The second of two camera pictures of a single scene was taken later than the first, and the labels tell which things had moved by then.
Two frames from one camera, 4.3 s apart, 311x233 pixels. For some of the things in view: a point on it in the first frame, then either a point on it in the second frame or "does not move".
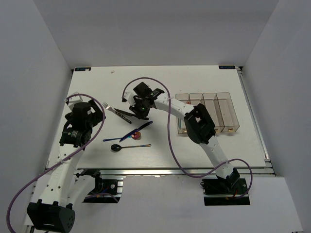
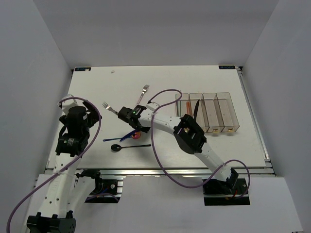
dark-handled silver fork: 108,107 does not move
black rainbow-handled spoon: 117,147 does not move
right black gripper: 133,108 → 146,129
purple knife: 136,130 does not move
